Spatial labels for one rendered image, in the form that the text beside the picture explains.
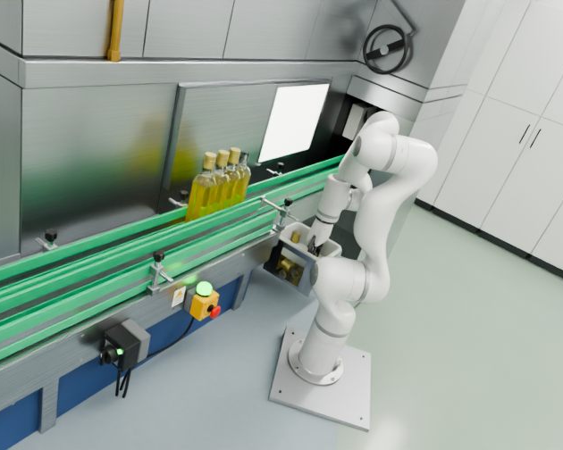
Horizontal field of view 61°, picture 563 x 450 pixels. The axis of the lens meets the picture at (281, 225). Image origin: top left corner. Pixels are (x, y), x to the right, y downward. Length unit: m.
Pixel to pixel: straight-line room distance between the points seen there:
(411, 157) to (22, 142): 0.92
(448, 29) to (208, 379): 1.69
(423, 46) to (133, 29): 1.37
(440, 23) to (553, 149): 2.91
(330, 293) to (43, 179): 0.80
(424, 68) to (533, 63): 2.75
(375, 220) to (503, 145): 3.83
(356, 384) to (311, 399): 0.18
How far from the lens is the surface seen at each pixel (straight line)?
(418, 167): 1.28
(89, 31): 1.26
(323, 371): 1.61
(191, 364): 1.57
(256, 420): 1.48
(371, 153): 1.22
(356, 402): 1.62
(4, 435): 1.34
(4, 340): 1.12
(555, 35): 4.98
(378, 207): 1.28
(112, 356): 1.25
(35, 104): 1.23
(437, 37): 2.30
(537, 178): 5.07
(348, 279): 1.36
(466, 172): 5.16
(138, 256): 1.34
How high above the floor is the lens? 1.88
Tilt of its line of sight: 28 degrees down
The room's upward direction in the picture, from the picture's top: 17 degrees clockwise
